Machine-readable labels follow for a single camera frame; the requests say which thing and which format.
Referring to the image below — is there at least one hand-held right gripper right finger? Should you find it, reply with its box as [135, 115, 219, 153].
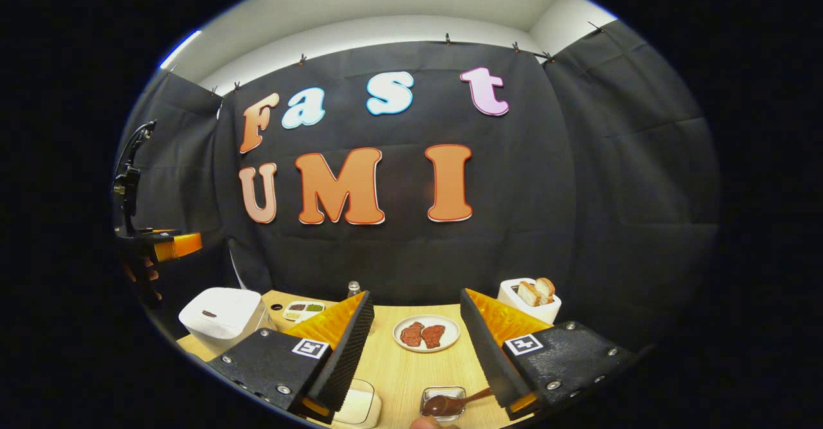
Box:
[460, 288, 637, 421]

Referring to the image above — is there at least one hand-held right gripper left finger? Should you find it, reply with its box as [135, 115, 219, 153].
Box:
[206, 291, 375, 424]

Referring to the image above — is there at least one metal wire chopstick holder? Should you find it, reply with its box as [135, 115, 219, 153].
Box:
[420, 386, 467, 423]

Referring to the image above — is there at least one wooden spoon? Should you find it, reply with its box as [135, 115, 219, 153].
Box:
[422, 387, 494, 417]

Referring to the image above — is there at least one white rice cooker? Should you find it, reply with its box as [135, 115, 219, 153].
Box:
[178, 287, 276, 356]

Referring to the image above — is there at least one clear rice container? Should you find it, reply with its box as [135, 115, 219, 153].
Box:
[333, 378, 383, 427]

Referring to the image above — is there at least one white oval plate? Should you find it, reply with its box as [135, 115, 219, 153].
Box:
[392, 315, 461, 353]

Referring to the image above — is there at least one white divided condiment dish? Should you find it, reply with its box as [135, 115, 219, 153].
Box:
[283, 300, 327, 324]

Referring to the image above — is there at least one white toaster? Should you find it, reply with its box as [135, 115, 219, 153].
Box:
[497, 278, 562, 325]

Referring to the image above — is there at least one ceiling light panel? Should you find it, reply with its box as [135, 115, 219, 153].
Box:
[159, 29, 202, 69]

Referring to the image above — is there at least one black backdrop cloth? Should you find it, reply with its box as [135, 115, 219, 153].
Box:
[116, 21, 721, 352]

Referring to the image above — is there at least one row of black cloth clips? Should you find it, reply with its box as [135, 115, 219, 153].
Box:
[209, 21, 605, 95]

